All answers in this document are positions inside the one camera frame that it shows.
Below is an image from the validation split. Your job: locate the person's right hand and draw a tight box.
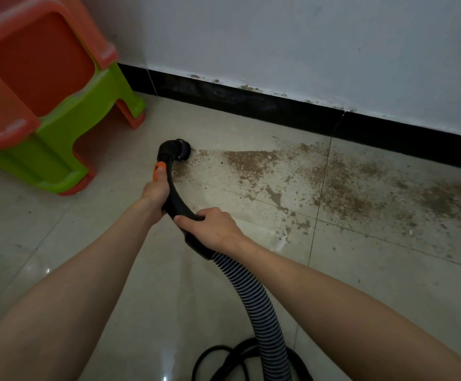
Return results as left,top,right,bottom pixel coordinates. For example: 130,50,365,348
173,207,251,257

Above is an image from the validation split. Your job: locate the person's left hand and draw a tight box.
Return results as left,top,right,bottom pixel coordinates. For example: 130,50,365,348
140,162,172,226

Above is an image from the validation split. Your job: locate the black ribbed vacuum hose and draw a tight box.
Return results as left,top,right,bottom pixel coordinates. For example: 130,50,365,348
153,138,293,381

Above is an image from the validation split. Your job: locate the black power cord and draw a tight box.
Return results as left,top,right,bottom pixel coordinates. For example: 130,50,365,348
190,338,315,381

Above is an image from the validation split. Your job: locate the person's left forearm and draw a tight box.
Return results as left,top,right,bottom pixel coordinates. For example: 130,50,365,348
0,198,158,381

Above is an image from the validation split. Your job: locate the person's right forearm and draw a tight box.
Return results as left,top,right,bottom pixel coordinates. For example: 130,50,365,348
234,238,461,381

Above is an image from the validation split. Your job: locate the green plastic stool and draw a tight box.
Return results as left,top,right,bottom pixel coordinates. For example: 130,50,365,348
0,62,146,195

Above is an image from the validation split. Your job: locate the black baseboard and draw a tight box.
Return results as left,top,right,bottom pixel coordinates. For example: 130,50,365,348
117,62,461,174

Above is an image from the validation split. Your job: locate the orange plastic stool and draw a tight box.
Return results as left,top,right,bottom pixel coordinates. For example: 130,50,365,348
0,0,147,197

